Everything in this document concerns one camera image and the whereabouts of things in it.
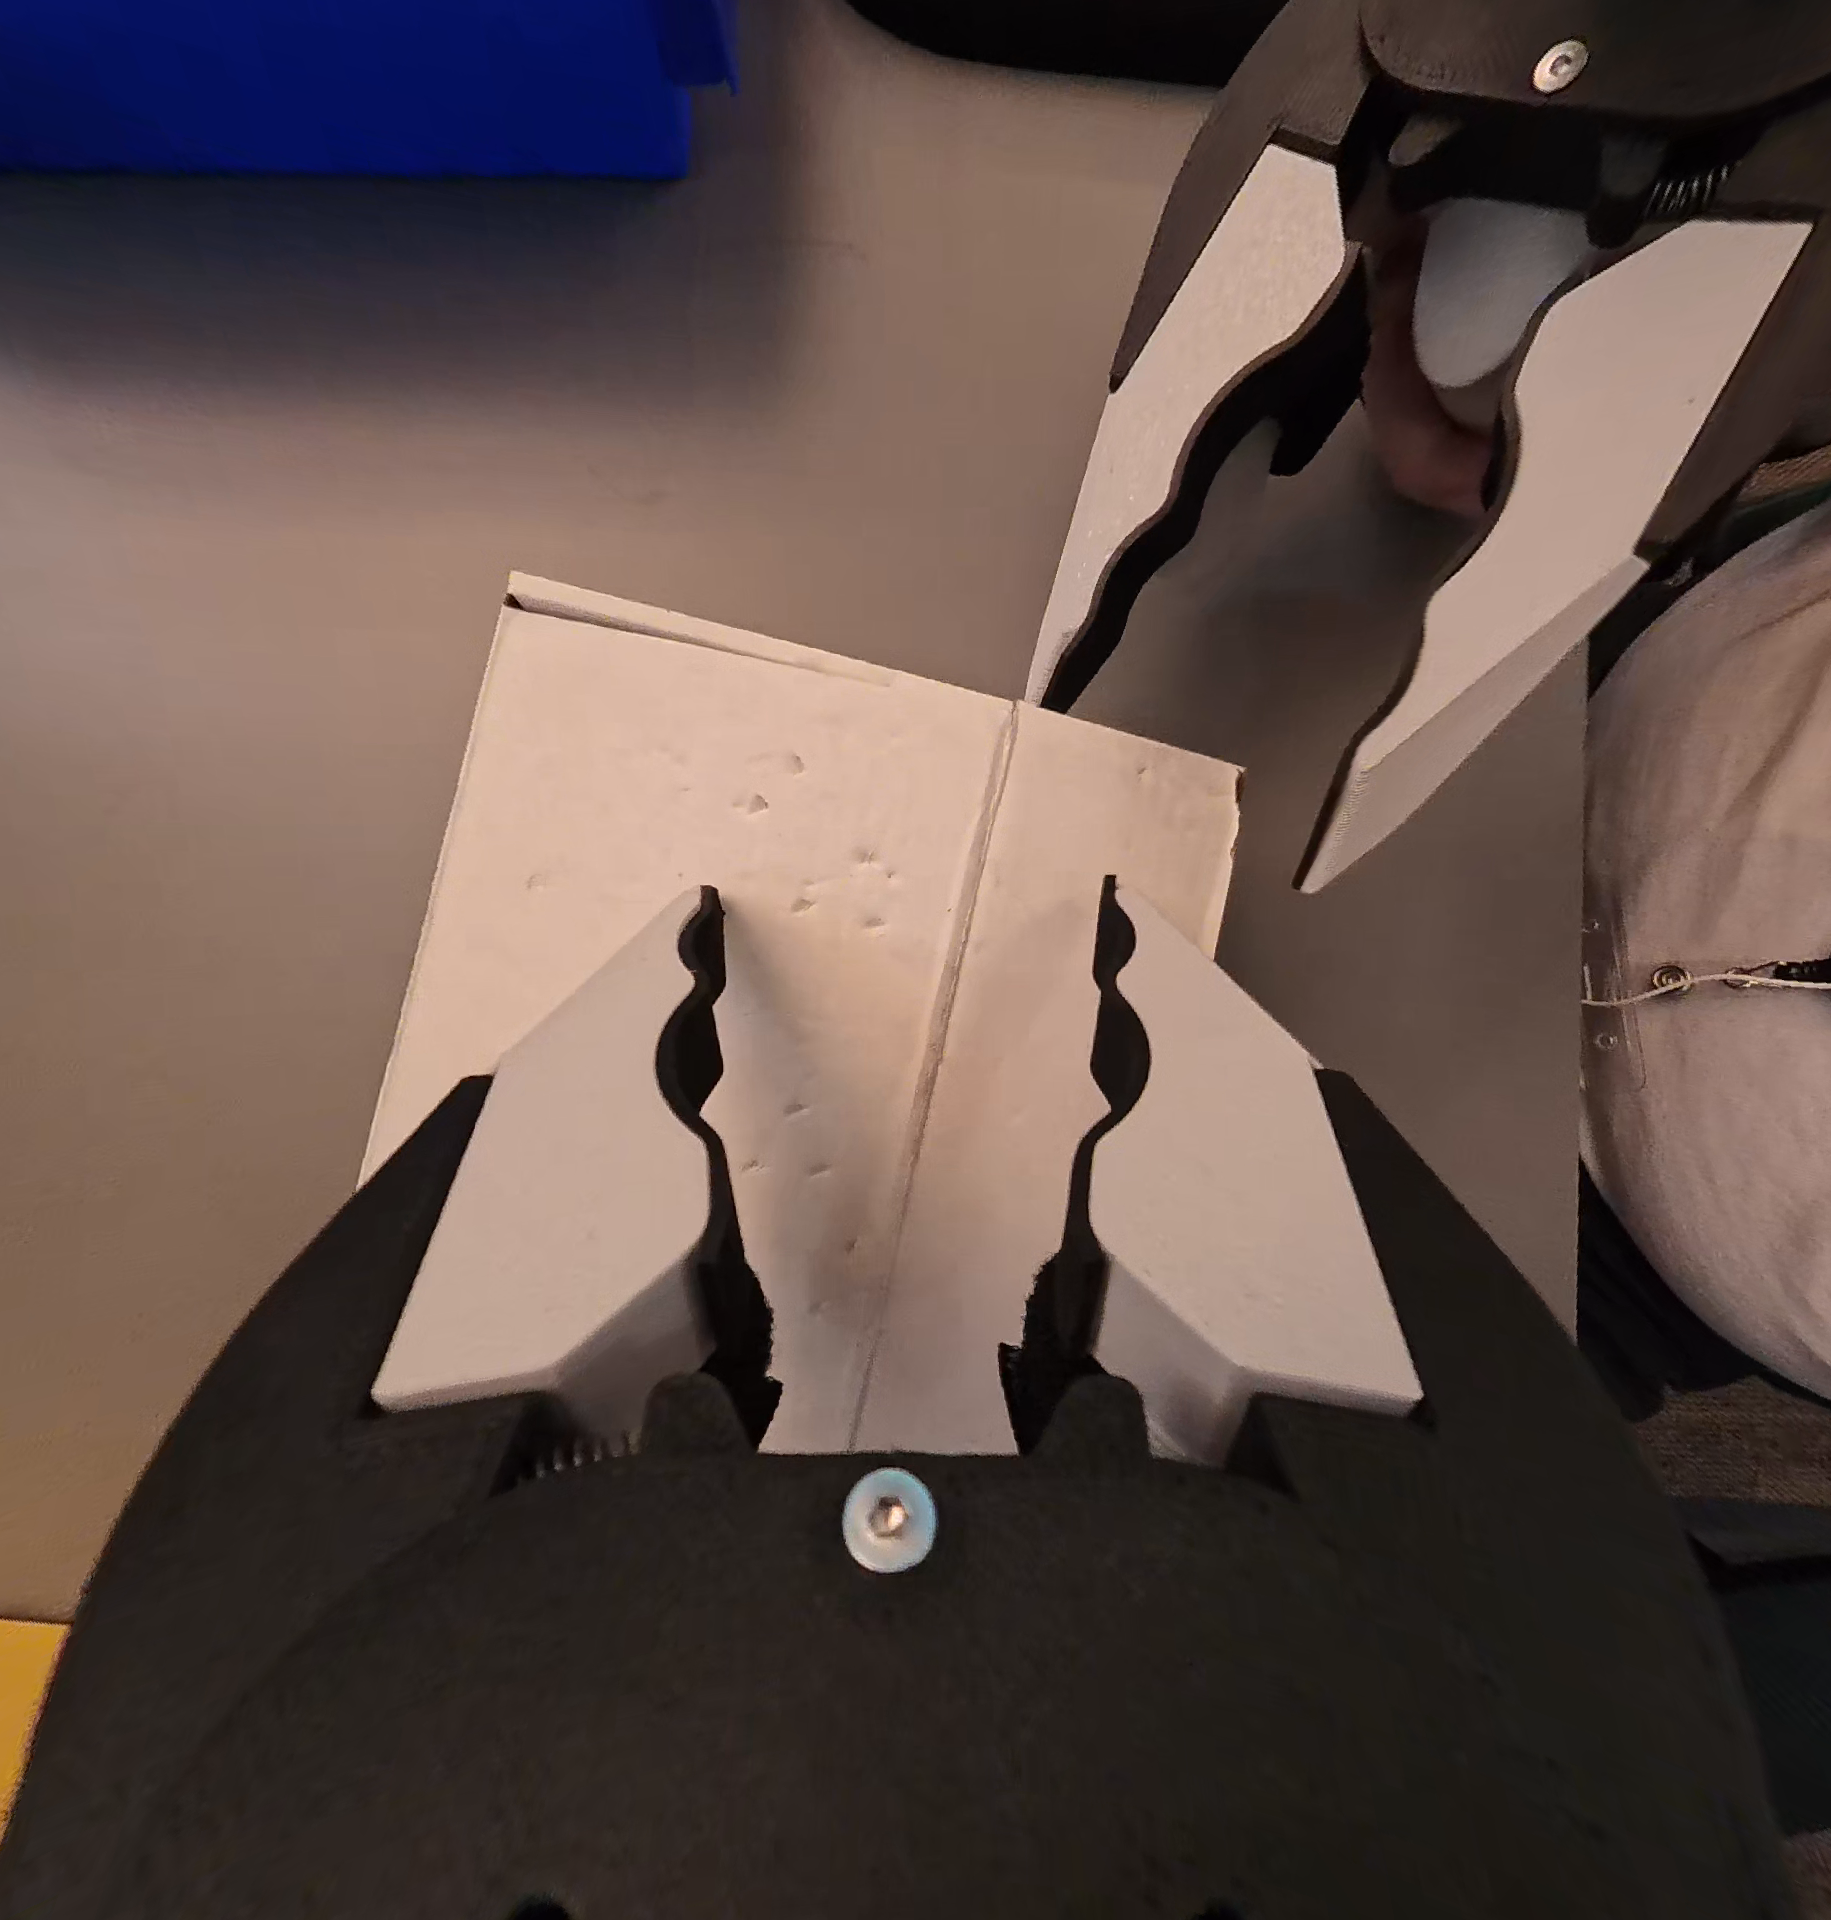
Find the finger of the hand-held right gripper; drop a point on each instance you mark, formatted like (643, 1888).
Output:
(1231, 316)
(1633, 421)

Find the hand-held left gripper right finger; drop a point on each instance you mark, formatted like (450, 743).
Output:
(1245, 1201)

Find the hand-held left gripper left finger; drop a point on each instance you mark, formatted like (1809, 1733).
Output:
(556, 1201)

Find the white cardboard box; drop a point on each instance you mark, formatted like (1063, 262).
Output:
(855, 840)

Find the blue plastic bin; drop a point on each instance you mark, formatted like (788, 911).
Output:
(331, 76)

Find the person's right hand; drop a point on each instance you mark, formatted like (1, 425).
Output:
(1417, 442)

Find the yellow plastic bin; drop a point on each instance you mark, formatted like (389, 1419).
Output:
(1, 1740)

